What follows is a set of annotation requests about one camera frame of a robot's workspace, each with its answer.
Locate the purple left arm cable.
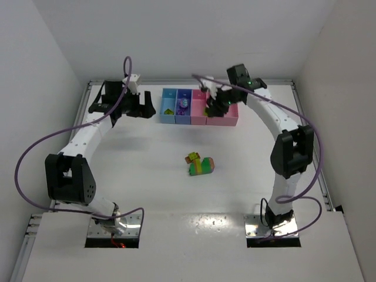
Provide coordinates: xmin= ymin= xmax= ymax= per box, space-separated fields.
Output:
xmin=14 ymin=56 xmax=145 ymax=224

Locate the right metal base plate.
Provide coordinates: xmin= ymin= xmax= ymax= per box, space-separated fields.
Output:
xmin=244 ymin=214 xmax=299 ymax=239

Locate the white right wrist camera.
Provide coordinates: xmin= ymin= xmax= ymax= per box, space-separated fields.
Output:
xmin=199 ymin=76 xmax=231 ymax=100

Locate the large pink bin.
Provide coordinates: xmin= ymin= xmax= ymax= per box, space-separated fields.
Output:
xmin=206 ymin=104 xmax=239 ymax=126

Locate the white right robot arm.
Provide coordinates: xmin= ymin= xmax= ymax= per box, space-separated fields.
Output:
xmin=200 ymin=64 xmax=314 ymax=228

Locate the orange and yellow lego piece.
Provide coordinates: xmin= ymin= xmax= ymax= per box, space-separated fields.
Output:
xmin=184 ymin=152 xmax=200 ymax=164

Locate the metal base plate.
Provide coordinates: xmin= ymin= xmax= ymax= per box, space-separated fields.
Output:
xmin=87 ymin=212 xmax=143 ymax=239
xmin=244 ymin=214 xmax=299 ymax=239

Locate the green striped lego stack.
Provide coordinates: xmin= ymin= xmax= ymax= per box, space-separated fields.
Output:
xmin=189 ymin=157 xmax=215 ymax=176

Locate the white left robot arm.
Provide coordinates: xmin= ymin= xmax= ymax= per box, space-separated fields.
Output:
xmin=45 ymin=75 xmax=156 ymax=235

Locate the small pink bin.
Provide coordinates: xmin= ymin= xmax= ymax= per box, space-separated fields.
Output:
xmin=190 ymin=89 xmax=207 ymax=125

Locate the dark blue bin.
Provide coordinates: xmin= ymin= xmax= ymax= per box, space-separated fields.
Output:
xmin=175 ymin=89 xmax=193 ymax=125

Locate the light blue bin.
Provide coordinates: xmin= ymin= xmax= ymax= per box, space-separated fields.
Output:
xmin=159 ymin=88 xmax=177 ymax=124

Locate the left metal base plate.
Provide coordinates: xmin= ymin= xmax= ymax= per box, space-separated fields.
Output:
xmin=87 ymin=212 xmax=143 ymax=239

